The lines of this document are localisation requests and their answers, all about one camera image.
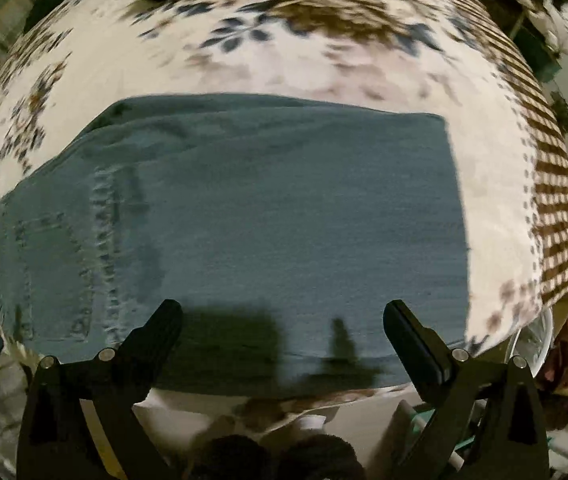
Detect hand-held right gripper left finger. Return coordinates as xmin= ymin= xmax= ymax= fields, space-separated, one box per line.
xmin=16 ymin=299 xmax=185 ymax=480

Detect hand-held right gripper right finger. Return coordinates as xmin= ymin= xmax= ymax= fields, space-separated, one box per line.
xmin=383 ymin=300 xmax=552 ymax=480

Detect blue denim pants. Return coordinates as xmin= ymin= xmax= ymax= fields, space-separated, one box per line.
xmin=0 ymin=92 xmax=470 ymax=402

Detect white plastic bucket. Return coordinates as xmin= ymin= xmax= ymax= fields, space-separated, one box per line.
xmin=506 ymin=305 xmax=555 ymax=377

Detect dark fuzzy slipper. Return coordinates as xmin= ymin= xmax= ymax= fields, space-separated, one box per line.
xmin=279 ymin=432 xmax=365 ymax=480
xmin=196 ymin=435 xmax=272 ymax=480

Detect floral printed bedsheet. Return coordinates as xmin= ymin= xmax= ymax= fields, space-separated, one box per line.
xmin=0 ymin=0 xmax=568 ymax=461

